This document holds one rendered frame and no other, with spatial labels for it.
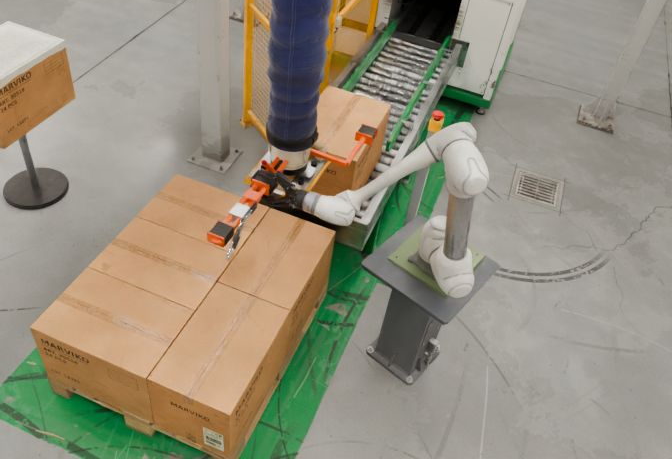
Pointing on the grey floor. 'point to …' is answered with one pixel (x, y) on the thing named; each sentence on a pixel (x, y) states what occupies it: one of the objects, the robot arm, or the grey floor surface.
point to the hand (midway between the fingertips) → (262, 184)
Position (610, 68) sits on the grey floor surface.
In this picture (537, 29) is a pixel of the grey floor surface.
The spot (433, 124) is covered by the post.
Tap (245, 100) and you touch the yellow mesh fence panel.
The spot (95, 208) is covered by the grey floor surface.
